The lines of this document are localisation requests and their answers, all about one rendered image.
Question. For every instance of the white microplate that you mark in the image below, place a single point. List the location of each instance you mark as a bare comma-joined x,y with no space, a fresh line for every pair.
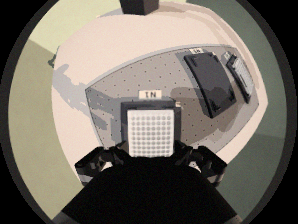
243,75
146,143

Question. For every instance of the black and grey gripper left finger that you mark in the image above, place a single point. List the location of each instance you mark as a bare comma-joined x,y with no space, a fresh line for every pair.
89,165

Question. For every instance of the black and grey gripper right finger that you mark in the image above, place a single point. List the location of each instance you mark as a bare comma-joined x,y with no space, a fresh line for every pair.
210,165

